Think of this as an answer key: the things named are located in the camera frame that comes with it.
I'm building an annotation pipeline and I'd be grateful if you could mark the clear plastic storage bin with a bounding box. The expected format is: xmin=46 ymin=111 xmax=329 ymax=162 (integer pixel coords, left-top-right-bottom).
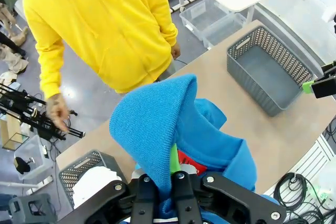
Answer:
xmin=203 ymin=13 xmax=247 ymax=49
xmin=14 ymin=134 xmax=55 ymax=180
xmin=179 ymin=0 xmax=229 ymax=41

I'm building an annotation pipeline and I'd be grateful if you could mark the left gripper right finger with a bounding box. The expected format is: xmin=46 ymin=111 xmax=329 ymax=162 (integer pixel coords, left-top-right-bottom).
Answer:
xmin=169 ymin=142 xmax=287 ymax=224

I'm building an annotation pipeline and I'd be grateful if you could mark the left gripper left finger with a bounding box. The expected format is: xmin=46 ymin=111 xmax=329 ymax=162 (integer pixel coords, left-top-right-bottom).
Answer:
xmin=56 ymin=174 xmax=161 ymax=224

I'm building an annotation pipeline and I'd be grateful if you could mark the grey plastic lattice basket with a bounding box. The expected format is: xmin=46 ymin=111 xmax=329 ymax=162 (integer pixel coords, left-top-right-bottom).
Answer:
xmin=226 ymin=26 xmax=316 ymax=117
xmin=57 ymin=149 xmax=128 ymax=210

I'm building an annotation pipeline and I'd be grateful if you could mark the grey plastic step stool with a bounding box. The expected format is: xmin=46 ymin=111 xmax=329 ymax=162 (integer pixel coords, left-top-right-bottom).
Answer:
xmin=9 ymin=194 xmax=57 ymax=224

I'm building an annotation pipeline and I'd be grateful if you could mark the person's left hand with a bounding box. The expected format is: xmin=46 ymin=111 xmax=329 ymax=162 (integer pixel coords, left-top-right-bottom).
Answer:
xmin=170 ymin=41 xmax=182 ymax=59

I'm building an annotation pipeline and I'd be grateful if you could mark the royal blue garment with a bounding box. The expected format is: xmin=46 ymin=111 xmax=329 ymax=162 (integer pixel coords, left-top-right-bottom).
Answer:
xmin=109 ymin=73 xmax=280 ymax=221

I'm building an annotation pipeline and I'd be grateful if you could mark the person in black trousers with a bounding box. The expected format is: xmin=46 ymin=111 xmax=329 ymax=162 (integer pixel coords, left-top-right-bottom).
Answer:
xmin=0 ymin=31 xmax=27 ymax=57

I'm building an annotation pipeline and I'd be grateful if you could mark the person's right forearm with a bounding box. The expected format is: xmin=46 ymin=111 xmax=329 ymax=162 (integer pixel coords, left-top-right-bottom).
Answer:
xmin=38 ymin=50 xmax=65 ymax=100

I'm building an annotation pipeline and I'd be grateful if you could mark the beige garment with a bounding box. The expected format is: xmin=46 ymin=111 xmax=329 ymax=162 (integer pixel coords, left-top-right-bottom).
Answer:
xmin=0 ymin=48 xmax=29 ymax=74

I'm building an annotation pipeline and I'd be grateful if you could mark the person's right hand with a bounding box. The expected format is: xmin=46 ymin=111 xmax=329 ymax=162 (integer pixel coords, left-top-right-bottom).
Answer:
xmin=46 ymin=92 xmax=71 ymax=133

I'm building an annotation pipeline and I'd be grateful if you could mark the white cloth bundle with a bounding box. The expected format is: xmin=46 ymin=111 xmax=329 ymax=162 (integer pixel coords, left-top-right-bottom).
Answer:
xmin=72 ymin=165 xmax=124 ymax=209

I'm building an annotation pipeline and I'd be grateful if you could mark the person's left forearm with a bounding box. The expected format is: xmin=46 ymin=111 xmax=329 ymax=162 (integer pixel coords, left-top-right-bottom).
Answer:
xmin=156 ymin=11 xmax=179 ymax=48

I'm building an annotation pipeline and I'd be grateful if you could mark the black camera tripod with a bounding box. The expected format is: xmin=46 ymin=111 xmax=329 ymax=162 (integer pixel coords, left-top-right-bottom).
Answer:
xmin=0 ymin=83 xmax=86 ymax=141

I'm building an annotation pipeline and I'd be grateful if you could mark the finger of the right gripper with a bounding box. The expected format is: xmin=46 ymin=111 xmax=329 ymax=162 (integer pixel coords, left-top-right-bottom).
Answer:
xmin=301 ymin=76 xmax=336 ymax=99
xmin=321 ymin=61 xmax=336 ymax=77

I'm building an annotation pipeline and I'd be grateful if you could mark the black cable coil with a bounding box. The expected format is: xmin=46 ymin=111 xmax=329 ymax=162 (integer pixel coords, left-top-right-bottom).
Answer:
xmin=272 ymin=173 xmax=336 ymax=224

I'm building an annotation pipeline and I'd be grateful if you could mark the person in yellow hoodie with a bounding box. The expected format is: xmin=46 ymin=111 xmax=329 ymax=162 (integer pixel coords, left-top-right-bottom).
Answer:
xmin=22 ymin=0 xmax=179 ymax=95

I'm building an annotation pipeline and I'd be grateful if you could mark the white slotted panel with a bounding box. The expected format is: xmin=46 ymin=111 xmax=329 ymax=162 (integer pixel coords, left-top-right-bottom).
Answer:
xmin=265 ymin=134 xmax=336 ymax=198

